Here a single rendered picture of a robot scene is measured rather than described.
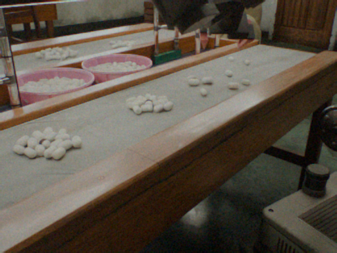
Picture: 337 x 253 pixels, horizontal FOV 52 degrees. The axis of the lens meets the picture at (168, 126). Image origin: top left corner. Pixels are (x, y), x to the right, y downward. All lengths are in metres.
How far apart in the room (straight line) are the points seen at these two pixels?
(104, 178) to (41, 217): 0.13
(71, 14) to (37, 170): 5.94
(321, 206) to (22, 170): 0.82
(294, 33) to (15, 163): 5.27
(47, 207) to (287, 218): 0.68
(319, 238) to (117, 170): 0.58
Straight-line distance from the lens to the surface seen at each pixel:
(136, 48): 1.61
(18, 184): 0.71
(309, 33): 5.67
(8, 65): 0.98
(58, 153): 0.76
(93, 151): 0.78
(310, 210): 1.10
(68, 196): 0.61
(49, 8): 3.82
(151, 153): 0.71
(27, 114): 0.96
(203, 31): 0.92
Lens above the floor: 1.12
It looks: 25 degrees down
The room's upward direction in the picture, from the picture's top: straight up
